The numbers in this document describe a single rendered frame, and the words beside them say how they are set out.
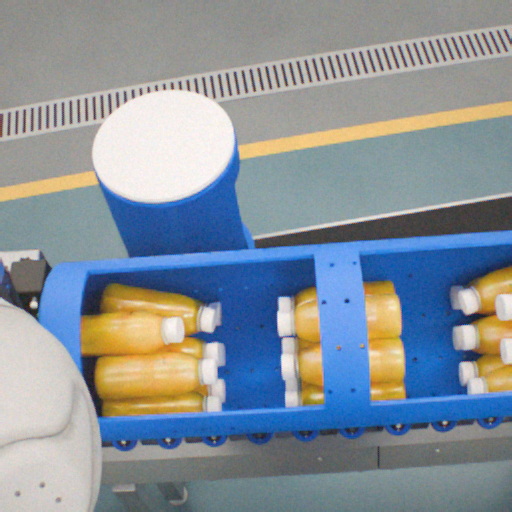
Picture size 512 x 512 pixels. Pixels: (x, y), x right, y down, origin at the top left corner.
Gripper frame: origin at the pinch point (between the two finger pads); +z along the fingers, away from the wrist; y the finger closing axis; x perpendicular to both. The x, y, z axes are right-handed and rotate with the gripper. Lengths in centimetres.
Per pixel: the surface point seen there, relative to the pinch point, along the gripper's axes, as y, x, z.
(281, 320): -1.9, 39.1, 0.8
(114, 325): -2.8, 13.8, 0.6
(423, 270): -15, 63, 11
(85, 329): -2.9, 9.0, 1.5
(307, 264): -15.4, 43.6, 7.6
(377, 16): -191, 79, 116
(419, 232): -80, 78, 101
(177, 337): -0.6, 23.4, 1.6
